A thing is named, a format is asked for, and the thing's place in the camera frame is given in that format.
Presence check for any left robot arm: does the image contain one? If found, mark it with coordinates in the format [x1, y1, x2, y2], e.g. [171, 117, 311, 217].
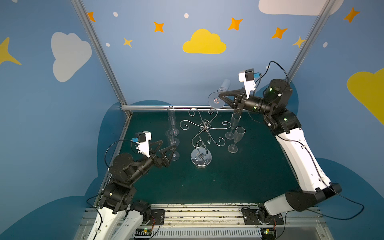
[88, 138, 177, 240]

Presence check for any chrome wine glass rack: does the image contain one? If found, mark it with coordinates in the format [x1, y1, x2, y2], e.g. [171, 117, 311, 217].
[180, 108, 232, 169]

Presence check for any green circuit board left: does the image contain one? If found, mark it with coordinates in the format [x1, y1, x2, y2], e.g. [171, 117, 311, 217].
[134, 228, 153, 238]

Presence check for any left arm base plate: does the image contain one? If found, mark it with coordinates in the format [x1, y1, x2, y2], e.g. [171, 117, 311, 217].
[147, 209, 166, 226]

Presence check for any green circuit board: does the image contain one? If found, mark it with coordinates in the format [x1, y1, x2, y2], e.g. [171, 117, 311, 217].
[261, 229, 276, 240]
[134, 228, 153, 238]

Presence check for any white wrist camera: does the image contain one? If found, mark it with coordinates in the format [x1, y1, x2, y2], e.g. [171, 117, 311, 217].
[131, 131, 152, 158]
[238, 69, 262, 99]

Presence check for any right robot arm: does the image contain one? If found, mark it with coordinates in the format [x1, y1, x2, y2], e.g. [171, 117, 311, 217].
[219, 79, 342, 222]

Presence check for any aluminium frame post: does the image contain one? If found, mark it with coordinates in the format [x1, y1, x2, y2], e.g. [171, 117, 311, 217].
[71, 0, 132, 118]
[266, 0, 337, 118]

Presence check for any aluminium left frame post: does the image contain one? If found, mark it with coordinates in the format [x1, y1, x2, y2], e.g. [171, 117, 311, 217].
[71, 0, 132, 118]

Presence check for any aluminium right frame post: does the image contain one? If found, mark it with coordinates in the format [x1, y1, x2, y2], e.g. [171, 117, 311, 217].
[266, 0, 337, 118]

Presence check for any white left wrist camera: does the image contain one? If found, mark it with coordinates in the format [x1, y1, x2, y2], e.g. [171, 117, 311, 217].
[131, 131, 152, 158]

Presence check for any aluminium back frame rail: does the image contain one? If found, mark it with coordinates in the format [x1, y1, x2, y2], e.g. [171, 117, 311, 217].
[120, 104, 278, 112]

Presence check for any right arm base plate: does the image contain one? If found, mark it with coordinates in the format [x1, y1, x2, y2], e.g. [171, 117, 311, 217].
[240, 207, 285, 225]

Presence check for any clear wine glass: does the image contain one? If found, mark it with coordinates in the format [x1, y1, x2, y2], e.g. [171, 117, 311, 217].
[208, 79, 231, 109]
[169, 116, 180, 146]
[166, 130, 180, 161]
[228, 127, 246, 154]
[167, 106, 180, 136]
[225, 113, 241, 140]

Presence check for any green circuit board right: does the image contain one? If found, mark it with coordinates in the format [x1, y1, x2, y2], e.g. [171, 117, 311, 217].
[261, 229, 276, 240]

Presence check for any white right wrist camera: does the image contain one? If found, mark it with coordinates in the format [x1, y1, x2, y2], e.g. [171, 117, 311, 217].
[238, 69, 262, 99]

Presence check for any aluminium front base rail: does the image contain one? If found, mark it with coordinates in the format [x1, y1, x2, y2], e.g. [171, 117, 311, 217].
[75, 203, 333, 240]

